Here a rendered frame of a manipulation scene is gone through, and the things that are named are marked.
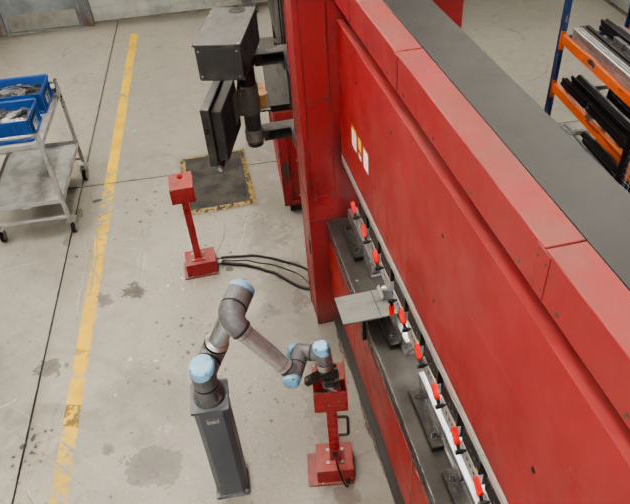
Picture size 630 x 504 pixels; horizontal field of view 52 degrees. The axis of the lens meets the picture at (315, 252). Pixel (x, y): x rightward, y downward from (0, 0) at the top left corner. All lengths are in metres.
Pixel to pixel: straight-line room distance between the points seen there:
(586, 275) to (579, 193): 0.29
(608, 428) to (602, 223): 0.45
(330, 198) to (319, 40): 0.94
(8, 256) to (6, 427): 1.70
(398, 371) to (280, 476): 1.07
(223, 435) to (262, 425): 0.72
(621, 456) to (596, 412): 0.10
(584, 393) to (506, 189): 0.50
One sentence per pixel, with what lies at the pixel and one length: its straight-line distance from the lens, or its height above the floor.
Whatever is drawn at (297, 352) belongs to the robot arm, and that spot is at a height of 1.06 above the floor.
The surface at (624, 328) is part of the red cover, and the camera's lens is 1.37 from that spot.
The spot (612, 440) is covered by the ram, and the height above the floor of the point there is 2.06.
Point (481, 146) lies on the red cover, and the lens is 1.81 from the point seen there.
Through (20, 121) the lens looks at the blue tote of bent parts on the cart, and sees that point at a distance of 5.26.
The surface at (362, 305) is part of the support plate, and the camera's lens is 3.14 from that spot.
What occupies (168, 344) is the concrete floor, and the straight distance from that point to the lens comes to 4.50.
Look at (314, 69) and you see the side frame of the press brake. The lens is 3.34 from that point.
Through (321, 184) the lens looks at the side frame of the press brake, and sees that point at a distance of 3.69.
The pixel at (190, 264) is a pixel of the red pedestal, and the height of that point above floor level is 0.12.
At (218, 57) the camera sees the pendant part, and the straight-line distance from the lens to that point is 3.43.
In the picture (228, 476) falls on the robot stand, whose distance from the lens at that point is 3.59.
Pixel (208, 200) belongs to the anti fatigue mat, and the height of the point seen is 0.01.
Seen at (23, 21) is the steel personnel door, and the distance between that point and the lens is 9.89.
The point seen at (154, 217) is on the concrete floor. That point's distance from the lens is 5.59.
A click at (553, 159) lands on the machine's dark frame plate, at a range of 1.79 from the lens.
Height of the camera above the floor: 3.25
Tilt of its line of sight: 41 degrees down
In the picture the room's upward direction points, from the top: 5 degrees counter-clockwise
